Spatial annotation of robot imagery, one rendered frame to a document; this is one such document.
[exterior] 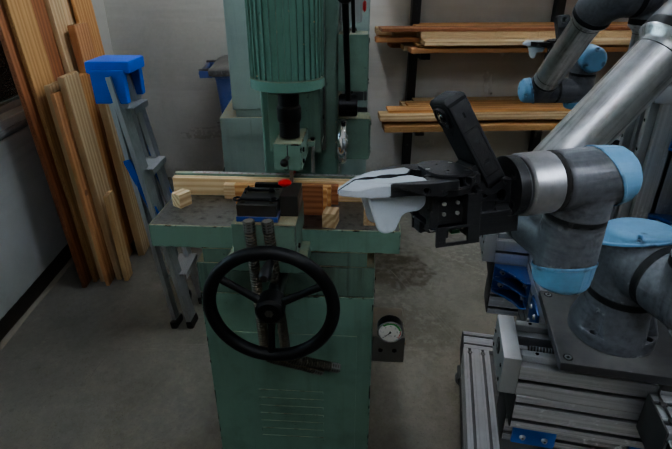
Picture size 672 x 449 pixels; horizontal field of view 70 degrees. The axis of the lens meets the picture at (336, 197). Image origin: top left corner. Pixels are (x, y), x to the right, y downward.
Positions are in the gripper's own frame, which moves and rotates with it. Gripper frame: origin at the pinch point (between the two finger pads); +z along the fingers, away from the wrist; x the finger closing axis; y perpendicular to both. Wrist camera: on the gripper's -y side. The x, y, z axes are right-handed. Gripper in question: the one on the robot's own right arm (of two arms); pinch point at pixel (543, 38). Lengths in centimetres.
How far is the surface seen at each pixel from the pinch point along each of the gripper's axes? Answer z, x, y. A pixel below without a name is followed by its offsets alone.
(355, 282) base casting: -77, -78, 38
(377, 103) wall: 177, -44, 61
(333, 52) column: -42, -75, -12
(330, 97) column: -42, -78, 0
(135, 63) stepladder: 10, -147, -11
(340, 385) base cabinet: -77, -86, 71
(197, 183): -55, -116, 15
